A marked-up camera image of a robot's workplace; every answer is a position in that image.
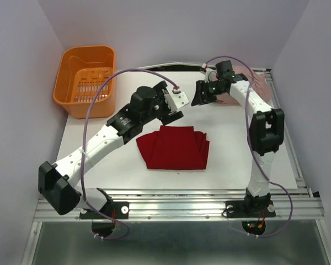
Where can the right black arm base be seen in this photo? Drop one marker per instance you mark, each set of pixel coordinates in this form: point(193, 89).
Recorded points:
point(250, 207)

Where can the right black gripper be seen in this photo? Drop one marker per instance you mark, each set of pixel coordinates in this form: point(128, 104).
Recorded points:
point(199, 99)

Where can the orange plastic basket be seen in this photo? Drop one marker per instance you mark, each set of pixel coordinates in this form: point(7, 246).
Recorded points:
point(82, 71)

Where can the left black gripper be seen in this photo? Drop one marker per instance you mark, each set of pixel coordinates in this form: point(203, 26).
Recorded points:
point(168, 118)

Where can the red pleated skirt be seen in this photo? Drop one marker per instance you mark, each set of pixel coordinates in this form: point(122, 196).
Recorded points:
point(174, 148)

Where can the pink pleated skirt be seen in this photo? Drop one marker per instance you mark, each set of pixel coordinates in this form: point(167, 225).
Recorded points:
point(260, 86)

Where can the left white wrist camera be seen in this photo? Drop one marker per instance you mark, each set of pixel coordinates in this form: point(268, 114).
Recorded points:
point(176, 100)

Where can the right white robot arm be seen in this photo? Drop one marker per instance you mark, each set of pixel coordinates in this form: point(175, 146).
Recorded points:
point(265, 125)

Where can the aluminium rail frame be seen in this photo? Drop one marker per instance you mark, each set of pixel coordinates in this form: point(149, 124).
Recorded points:
point(176, 216)

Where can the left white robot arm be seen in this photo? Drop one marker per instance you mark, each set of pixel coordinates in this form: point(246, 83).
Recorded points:
point(57, 181)

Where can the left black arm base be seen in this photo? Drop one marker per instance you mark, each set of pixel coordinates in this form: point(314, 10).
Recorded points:
point(112, 209)

